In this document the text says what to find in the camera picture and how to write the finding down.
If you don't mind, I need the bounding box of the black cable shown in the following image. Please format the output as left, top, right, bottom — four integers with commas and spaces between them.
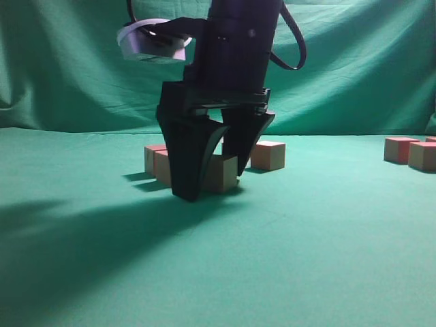
125, 0, 308, 72

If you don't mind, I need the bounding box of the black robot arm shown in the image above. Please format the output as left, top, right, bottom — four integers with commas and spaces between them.
154, 1, 283, 202

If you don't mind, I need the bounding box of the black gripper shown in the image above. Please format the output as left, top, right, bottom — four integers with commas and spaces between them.
150, 15, 275, 202

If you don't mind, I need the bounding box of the green cloth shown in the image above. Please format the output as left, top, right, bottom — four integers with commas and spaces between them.
1, 1, 435, 326

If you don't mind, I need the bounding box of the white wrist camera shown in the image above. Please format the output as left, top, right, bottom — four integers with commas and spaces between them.
116, 18, 192, 64

